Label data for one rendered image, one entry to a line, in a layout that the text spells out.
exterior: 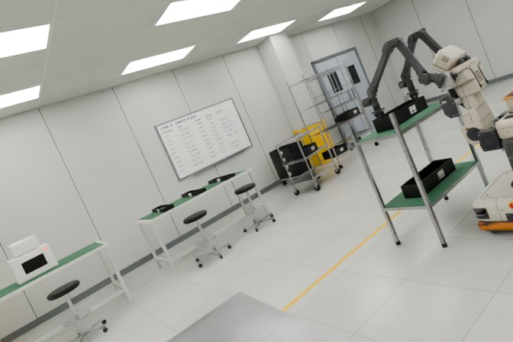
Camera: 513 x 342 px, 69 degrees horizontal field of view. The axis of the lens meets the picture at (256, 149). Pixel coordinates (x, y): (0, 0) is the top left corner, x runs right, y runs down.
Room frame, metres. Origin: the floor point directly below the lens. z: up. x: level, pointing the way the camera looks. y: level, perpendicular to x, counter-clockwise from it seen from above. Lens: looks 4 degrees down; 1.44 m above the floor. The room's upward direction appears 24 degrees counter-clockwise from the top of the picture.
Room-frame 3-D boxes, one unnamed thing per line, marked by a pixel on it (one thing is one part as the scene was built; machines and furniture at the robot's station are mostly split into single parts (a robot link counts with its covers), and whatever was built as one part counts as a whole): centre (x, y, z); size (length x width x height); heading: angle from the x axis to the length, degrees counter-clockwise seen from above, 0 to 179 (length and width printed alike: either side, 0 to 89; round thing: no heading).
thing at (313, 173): (6.53, -0.78, 0.50); 0.90 x 0.54 x 1.00; 138
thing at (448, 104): (2.82, -1.54, 0.99); 0.28 x 0.16 x 0.22; 125
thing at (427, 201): (3.18, -1.27, 0.55); 0.91 x 0.46 x 1.10; 123
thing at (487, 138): (2.68, -1.56, 0.68); 0.28 x 0.27 x 0.25; 125
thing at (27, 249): (4.50, 3.02, 1.03); 0.44 x 0.37 x 0.46; 129
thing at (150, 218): (5.73, 1.13, 0.40); 1.80 x 0.75 x 0.80; 123
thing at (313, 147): (6.50, -0.76, 0.63); 0.40 x 0.30 x 0.14; 138
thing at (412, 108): (3.22, -1.27, 1.01); 0.57 x 0.17 x 0.11; 125
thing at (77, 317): (4.02, 2.50, 0.31); 0.53 x 0.50 x 0.62; 169
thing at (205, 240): (4.95, 1.10, 0.31); 0.53 x 0.50 x 0.62; 123
